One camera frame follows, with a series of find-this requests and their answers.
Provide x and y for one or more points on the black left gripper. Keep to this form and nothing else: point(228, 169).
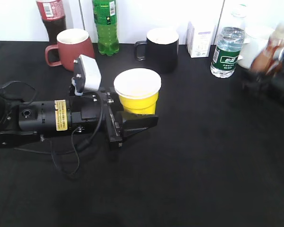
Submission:
point(101, 111)

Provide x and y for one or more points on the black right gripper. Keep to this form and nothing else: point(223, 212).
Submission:
point(270, 84)

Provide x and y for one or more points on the yellow paper cup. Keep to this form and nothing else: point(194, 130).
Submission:
point(138, 90)

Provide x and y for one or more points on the brown coffee drink bottle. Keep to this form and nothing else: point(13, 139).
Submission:
point(263, 62)

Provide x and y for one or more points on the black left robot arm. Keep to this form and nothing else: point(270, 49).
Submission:
point(22, 122)

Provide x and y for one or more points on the water bottle green label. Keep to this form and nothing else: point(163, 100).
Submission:
point(227, 52)

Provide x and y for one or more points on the black ceramic mug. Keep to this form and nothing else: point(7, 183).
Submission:
point(159, 51)

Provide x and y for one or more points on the white carton box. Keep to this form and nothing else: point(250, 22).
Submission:
point(198, 39)

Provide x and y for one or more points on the red ceramic mug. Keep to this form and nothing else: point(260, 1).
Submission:
point(71, 43)

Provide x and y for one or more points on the green soda bottle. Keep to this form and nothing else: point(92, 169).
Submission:
point(105, 18)

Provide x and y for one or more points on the cola bottle red label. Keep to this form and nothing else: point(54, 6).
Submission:
point(53, 17)

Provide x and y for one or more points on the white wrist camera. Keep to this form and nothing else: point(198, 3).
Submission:
point(87, 76)

